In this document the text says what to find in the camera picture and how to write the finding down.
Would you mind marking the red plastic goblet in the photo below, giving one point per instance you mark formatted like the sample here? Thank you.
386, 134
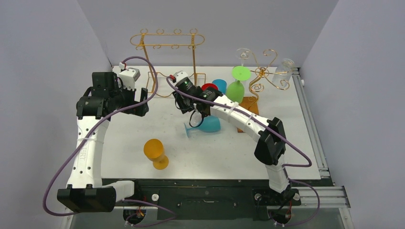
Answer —
208, 86

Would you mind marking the gold hook rack wooden base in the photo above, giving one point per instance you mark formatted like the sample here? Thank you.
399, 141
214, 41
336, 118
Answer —
255, 86

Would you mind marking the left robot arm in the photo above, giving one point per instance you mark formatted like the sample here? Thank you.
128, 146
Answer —
109, 94

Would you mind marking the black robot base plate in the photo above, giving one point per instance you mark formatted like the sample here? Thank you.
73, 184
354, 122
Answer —
214, 199

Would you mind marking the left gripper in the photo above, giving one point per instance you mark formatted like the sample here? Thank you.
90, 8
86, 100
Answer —
139, 110

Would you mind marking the clear patterned wine glass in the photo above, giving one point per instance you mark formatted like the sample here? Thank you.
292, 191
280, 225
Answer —
283, 74

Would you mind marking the blue plastic goblet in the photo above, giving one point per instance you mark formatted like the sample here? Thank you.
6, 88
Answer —
221, 85
210, 124

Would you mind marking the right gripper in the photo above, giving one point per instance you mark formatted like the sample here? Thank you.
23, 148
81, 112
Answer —
182, 103

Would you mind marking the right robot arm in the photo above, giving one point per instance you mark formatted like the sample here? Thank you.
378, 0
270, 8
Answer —
268, 134

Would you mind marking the tall gold wire glass rack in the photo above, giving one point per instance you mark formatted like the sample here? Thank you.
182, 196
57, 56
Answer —
147, 41

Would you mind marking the orange plastic goblet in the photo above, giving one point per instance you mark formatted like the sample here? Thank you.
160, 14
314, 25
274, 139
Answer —
155, 152

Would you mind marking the small clear front wine glass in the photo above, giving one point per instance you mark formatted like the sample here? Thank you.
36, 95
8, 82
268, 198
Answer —
243, 54

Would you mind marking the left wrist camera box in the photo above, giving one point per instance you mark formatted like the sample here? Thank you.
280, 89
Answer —
128, 76

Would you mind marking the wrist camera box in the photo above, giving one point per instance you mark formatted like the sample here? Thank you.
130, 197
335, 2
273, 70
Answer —
176, 77
128, 76

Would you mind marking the aluminium table frame rail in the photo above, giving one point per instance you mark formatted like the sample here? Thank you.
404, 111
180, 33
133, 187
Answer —
328, 195

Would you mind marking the green plastic goblet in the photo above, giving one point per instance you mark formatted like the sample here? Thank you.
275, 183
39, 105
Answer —
236, 90

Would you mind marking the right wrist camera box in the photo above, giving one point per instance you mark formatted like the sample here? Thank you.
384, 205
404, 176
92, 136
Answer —
176, 77

